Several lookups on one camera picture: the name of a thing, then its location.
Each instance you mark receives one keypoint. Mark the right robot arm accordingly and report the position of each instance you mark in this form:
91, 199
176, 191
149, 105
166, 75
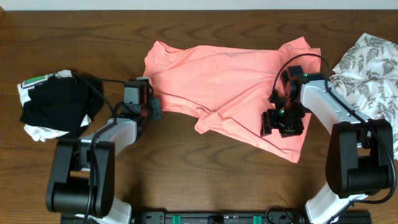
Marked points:
359, 161

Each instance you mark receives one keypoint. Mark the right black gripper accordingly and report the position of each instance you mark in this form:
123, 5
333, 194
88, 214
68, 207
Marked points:
269, 122

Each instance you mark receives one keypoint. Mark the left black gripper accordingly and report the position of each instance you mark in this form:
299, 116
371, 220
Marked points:
154, 103

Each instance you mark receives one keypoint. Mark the white fern print cloth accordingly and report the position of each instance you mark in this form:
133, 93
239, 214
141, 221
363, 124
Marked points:
366, 76

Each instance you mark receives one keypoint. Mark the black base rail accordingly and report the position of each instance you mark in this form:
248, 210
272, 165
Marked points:
271, 216

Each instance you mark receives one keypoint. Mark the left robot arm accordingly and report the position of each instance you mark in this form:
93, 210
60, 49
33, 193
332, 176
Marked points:
82, 178

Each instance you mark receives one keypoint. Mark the black folded garment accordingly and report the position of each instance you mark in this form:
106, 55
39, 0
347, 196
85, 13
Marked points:
59, 105

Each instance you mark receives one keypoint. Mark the pink t-shirt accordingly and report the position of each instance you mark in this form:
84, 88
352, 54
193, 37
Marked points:
228, 89

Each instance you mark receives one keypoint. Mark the white garment with green print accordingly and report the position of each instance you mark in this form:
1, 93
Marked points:
37, 133

